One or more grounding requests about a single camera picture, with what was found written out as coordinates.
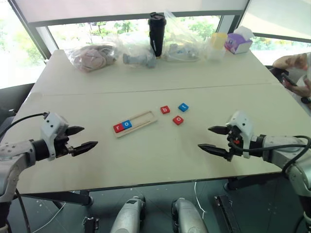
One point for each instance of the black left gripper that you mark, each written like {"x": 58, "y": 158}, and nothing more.
{"x": 62, "y": 145}

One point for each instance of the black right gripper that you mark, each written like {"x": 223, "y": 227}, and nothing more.
{"x": 235, "y": 144}

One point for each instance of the red letter tile r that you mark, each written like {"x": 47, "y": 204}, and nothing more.
{"x": 118, "y": 128}

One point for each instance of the red letter tile o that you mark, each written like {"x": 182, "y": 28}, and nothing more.
{"x": 178, "y": 120}

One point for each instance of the blue letter tile o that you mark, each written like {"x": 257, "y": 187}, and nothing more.
{"x": 127, "y": 124}

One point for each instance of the red letter tile b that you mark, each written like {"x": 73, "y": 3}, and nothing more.
{"x": 165, "y": 110}

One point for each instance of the wooden letter tray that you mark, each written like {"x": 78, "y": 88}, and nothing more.
{"x": 143, "y": 122}

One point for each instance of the black smartphone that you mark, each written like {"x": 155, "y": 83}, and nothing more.
{"x": 289, "y": 81}

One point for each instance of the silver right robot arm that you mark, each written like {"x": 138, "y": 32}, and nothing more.
{"x": 279, "y": 148}

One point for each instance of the person bare forearm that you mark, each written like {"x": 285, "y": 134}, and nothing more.
{"x": 286, "y": 61}

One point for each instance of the person hand holding phone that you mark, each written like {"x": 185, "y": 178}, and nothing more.
{"x": 305, "y": 87}

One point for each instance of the plastic bag with pink cloth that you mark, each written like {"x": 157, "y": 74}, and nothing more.
{"x": 90, "y": 59}

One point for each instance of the silver rounded metal housing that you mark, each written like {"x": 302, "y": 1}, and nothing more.
{"x": 188, "y": 216}
{"x": 128, "y": 216}

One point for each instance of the small black floor clamp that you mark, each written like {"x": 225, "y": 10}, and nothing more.
{"x": 91, "y": 223}

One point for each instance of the purple tissue box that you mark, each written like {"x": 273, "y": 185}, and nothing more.
{"x": 236, "y": 43}

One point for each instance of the black wrist watch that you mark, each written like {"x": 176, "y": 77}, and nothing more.
{"x": 306, "y": 100}

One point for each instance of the grey plastic object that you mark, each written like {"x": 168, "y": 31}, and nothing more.
{"x": 141, "y": 60}

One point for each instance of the yellow plastic cup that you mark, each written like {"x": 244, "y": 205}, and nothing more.
{"x": 218, "y": 40}

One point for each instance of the large clear plastic bag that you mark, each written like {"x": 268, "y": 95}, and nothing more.
{"x": 182, "y": 41}

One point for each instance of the clear bag around grey object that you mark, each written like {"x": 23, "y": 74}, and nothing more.
{"x": 136, "y": 48}

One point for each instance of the black travel tumbler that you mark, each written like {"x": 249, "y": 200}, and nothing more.
{"x": 156, "y": 36}

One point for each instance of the person white shirt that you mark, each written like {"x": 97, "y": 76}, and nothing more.
{"x": 308, "y": 63}

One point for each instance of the white roller blind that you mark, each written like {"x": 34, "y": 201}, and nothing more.
{"x": 121, "y": 8}
{"x": 279, "y": 17}

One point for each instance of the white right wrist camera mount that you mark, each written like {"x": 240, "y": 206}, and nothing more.
{"x": 243, "y": 123}

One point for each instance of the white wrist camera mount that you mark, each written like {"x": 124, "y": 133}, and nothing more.
{"x": 51, "y": 123}
{"x": 243, "y": 123}

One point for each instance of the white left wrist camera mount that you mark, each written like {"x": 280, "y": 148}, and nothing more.
{"x": 51, "y": 123}

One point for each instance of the black table leg frame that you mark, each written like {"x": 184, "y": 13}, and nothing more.
{"x": 60, "y": 197}
{"x": 250, "y": 182}

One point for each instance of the black flat floor bracket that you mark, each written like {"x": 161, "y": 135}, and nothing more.
{"x": 227, "y": 213}

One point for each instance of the dark window frame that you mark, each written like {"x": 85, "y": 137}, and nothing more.
{"x": 121, "y": 19}

